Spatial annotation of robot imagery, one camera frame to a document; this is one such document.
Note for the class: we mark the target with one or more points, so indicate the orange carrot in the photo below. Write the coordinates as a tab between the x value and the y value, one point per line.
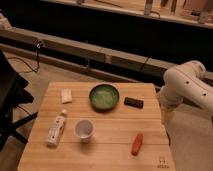
137	144

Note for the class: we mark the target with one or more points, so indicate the white plastic bottle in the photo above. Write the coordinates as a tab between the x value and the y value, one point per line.
56	129

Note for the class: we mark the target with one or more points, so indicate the white folded cloth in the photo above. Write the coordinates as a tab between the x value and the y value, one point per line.
66	96

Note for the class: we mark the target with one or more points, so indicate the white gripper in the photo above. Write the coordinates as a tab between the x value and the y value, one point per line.
165	104

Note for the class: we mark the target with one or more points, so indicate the black rectangular block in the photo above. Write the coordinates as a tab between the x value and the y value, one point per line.
133	102

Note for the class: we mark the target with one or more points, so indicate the green ceramic bowl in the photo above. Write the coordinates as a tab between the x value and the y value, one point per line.
104	97

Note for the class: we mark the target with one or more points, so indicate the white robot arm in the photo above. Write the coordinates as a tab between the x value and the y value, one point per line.
185	81

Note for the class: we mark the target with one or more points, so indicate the white ceramic cup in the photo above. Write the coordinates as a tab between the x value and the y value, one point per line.
84	130

